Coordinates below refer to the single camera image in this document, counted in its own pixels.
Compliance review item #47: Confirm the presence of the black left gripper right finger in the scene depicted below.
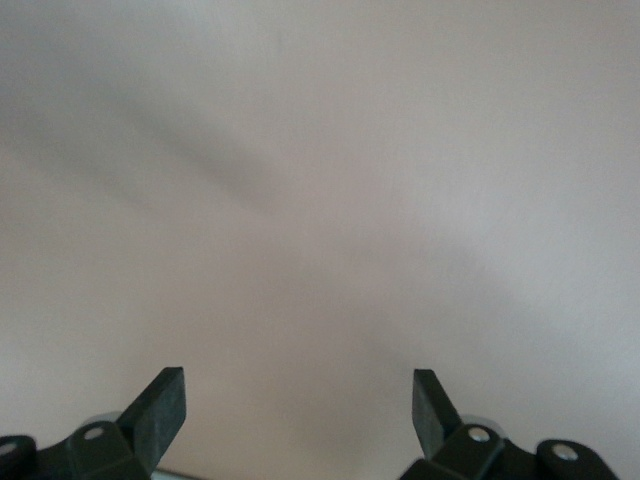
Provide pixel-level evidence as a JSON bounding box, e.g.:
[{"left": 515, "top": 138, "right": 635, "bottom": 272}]
[{"left": 399, "top": 368, "right": 621, "bottom": 480}]

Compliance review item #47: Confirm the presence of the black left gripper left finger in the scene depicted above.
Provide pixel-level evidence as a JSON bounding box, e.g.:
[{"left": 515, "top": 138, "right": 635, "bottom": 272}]
[{"left": 0, "top": 366, "right": 189, "bottom": 480}]

